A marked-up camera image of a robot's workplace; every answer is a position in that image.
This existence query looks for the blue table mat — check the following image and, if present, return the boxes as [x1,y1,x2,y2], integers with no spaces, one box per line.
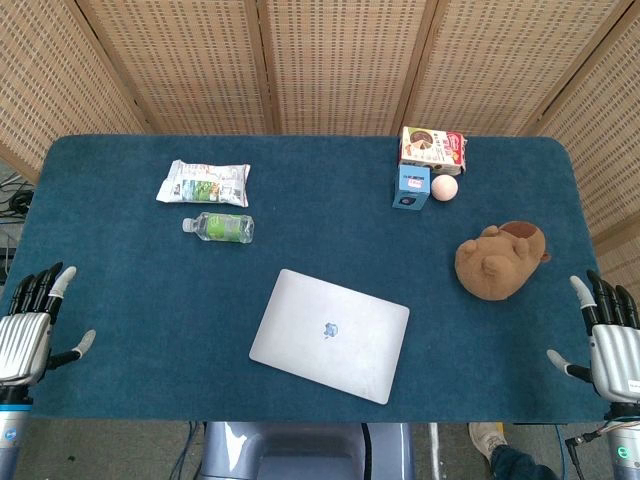
[0,133,624,424]

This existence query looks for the printed white snack bag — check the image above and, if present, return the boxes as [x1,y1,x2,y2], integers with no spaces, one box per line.
[155,159,252,208]

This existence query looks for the white shoe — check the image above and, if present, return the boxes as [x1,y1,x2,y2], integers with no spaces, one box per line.
[468,422,509,464]

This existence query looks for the light blue speaker box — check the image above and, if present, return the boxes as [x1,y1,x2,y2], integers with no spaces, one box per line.
[391,163,433,212]

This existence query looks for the blue cable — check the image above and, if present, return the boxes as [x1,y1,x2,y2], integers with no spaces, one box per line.
[174,422,201,480]
[553,424,570,480]

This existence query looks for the white table leg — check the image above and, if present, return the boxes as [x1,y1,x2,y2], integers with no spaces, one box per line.
[428,422,442,480]

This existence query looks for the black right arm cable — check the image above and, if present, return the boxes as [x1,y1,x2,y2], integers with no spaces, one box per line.
[564,427,610,447]

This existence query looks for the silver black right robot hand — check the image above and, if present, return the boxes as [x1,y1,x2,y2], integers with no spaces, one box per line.
[546,269,640,404]

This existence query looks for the black floor cables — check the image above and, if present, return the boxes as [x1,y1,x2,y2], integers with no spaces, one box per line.
[0,169,36,226]

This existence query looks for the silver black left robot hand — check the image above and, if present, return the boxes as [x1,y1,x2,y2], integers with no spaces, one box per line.
[0,261,97,387]

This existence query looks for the white red snack box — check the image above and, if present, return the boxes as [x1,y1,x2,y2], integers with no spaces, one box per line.
[398,125,469,177]

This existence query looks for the silver laptop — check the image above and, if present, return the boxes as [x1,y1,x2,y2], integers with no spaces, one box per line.
[248,268,411,406]

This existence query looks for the blue jeans leg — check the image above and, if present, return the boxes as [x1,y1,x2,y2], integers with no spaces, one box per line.
[489,444,559,480]

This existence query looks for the wooden woven folding screen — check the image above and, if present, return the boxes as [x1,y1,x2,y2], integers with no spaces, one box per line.
[0,0,640,306]

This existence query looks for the brown plush toy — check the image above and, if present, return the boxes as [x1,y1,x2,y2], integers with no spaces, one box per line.
[454,220,553,302]

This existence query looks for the clear green-label water bottle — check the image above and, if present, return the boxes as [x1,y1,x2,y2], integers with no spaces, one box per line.
[181,211,255,245]

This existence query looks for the pink ball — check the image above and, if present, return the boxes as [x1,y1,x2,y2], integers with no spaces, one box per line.
[430,174,459,203]

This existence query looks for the grey robot torso base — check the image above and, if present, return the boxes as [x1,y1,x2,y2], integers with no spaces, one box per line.
[199,422,416,480]

